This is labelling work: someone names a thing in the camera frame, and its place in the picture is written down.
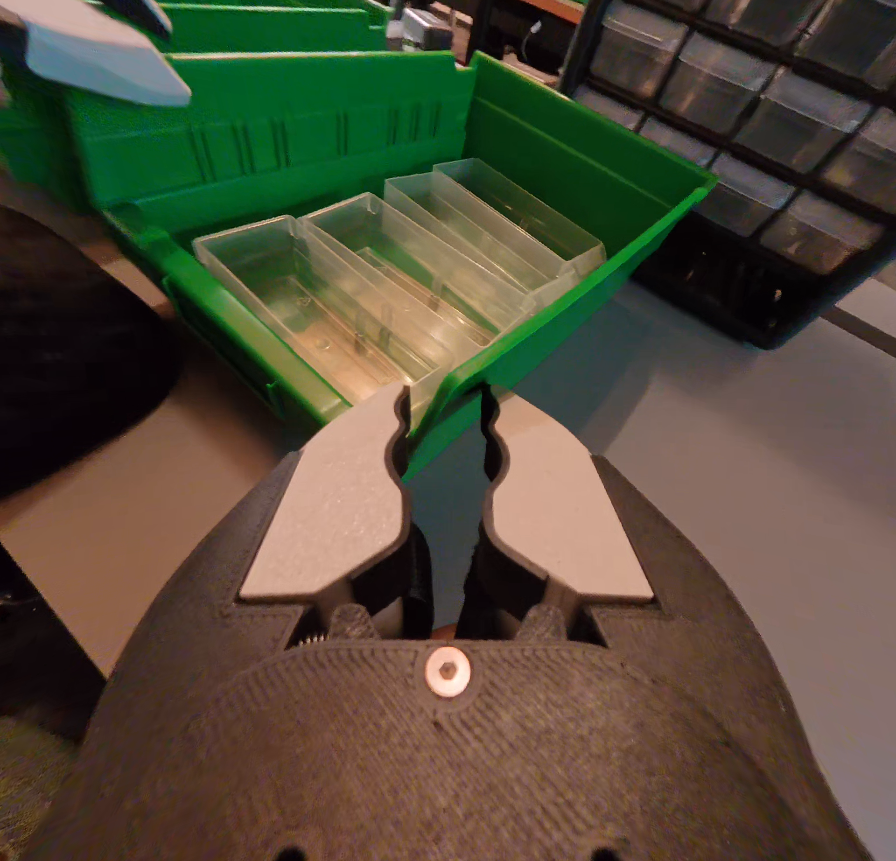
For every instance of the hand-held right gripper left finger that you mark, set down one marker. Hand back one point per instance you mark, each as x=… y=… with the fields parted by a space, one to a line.
x=329 y=518

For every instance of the black drawer cabinet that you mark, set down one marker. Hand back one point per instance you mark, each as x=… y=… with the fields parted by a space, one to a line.
x=700 y=294

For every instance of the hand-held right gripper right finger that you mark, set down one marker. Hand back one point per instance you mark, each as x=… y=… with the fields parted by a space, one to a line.
x=567 y=525

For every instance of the rows of clear cabinet drawers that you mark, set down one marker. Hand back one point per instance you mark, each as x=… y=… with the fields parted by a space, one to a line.
x=791 y=112

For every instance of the clear plastic drawer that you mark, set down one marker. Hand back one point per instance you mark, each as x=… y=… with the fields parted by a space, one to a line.
x=392 y=259
x=280 y=294
x=518 y=196
x=448 y=210

